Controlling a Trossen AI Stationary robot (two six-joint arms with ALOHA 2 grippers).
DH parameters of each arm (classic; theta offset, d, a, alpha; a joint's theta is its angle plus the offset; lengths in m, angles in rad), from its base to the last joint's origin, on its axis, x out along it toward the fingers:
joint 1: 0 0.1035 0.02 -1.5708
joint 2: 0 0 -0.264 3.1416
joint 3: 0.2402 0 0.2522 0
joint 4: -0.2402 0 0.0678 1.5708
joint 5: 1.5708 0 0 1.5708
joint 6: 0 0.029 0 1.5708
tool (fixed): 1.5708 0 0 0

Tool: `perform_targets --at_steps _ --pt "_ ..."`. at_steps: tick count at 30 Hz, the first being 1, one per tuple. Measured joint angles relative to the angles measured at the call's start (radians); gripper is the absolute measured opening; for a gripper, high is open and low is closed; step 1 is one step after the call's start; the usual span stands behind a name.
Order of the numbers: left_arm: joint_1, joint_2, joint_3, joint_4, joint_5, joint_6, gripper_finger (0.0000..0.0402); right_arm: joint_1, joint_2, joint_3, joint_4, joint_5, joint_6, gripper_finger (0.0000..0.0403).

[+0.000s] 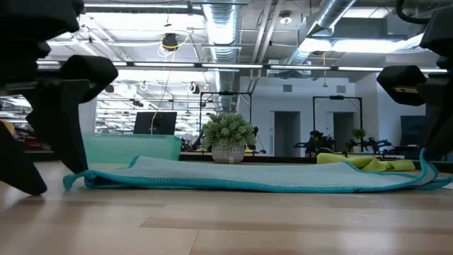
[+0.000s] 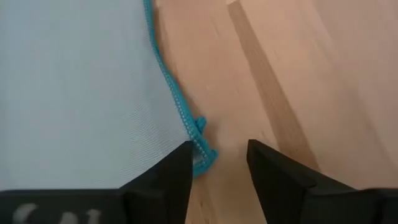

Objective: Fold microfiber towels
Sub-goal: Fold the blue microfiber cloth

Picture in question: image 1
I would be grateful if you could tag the teal translucent plastic bin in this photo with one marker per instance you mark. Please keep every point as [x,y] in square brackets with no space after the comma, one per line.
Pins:
[131,148]

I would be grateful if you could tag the black computer monitor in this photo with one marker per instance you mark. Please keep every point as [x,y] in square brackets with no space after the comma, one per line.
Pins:
[163,123]

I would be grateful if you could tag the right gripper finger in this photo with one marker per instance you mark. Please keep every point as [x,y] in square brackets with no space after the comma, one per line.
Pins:
[400,79]
[442,124]

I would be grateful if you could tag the small green room plant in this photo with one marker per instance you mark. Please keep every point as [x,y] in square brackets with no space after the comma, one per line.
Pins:
[359,134]

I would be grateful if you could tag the person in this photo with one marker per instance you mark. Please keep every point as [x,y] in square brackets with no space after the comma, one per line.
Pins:
[315,140]

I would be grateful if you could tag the silver spiral ventilation duct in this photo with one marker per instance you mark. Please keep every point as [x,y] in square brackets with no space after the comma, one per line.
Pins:
[221,35]
[329,14]

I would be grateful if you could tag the dark screen cabinet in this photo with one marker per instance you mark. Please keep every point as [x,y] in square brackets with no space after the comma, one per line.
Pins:
[412,131]

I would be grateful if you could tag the blue microfiber towel teal edge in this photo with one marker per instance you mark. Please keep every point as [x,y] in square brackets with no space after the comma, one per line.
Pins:
[247,175]

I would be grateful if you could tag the black aluminium table frame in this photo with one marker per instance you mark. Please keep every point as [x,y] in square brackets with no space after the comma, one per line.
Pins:
[283,159]

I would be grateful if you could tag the artificial plant in grey pot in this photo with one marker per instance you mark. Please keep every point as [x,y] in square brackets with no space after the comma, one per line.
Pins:
[228,131]

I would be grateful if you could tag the lime green microfiber towel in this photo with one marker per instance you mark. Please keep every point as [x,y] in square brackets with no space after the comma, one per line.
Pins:
[368,163]

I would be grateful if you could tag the black gantry frame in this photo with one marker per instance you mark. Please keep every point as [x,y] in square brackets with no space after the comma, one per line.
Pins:
[336,97]

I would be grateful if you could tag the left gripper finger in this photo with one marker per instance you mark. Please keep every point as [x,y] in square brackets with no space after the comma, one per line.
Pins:
[60,117]
[17,166]

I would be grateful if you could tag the white structural pillar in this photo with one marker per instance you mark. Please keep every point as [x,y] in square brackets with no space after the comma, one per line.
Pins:
[88,117]

